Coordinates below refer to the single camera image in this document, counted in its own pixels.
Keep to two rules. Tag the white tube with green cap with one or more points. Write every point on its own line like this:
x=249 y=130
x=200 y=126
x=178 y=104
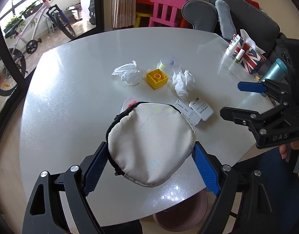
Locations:
x=238 y=57

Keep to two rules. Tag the striped pink curtain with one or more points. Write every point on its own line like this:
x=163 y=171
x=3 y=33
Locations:
x=125 y=2

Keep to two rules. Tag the red child table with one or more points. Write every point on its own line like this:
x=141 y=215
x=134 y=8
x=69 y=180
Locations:
x=143 y=3

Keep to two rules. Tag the balcony planter with plants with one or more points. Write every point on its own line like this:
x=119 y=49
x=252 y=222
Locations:
x=14 y=24
x=32 y=11

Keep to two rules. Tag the white tissue sheet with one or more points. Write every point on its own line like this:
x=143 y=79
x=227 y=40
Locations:
x=250 y=41

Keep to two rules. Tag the round lid with pink spot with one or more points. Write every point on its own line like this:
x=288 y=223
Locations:
x=131 y=103

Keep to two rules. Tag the clear round plastic lid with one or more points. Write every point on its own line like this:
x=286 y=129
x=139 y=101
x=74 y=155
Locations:
x=169 y=62

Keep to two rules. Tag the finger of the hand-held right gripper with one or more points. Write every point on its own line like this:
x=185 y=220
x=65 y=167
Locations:
x=249 y=87
x=239 y=118

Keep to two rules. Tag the person's right leg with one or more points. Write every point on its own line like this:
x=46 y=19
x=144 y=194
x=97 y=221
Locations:
x=266 y=180

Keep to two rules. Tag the teal bottle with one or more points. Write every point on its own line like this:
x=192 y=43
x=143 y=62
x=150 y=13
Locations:
x=274 y=70

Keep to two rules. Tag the grey padded chair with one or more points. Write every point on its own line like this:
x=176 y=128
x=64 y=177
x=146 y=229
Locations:
x=200 y=14

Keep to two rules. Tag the pink waste bin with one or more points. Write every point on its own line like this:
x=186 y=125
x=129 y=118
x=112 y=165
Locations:
x=178 y=219

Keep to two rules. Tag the yellow toy building block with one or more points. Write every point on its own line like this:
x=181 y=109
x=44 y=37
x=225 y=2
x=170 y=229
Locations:
x=156 y=79

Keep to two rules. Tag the person's right hand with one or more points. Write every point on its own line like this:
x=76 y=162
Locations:
x=284 y=152

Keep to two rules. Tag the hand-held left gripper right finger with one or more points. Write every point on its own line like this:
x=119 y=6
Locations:
x=205 y=173

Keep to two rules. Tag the white bicycle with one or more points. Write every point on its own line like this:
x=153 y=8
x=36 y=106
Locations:
x=29 y=45

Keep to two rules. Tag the flag print tissue box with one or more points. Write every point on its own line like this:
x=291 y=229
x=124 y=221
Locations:
x=249 y=57

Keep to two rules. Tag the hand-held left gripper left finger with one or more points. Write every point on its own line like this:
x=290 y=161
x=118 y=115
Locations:
x=95 y=170

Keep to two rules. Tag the pink child chair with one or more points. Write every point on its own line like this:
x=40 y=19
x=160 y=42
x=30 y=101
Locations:
x=167 y=7

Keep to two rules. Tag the white charger adapter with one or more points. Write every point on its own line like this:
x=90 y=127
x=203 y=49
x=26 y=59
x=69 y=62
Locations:
x=202 y=108

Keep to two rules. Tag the light grey cushion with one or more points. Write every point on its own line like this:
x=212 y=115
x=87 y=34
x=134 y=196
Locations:
x=225 y=17

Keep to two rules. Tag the dark grey sofa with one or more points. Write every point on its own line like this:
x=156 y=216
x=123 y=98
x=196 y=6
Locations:
x=256 y=22

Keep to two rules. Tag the dark folded stroller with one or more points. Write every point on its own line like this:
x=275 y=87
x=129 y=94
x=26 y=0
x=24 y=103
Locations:
x=92 y=8

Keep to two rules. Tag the yellow stool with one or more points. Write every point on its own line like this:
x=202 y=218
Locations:
x=142 y=15

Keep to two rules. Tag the white card box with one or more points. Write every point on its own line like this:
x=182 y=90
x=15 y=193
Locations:
x=186 y=113

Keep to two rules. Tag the beige zip pouch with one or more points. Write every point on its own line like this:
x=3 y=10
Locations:
x=151 y=141

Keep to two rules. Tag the laundry basket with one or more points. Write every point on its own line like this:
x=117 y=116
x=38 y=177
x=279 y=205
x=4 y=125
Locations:
x=75 y=12

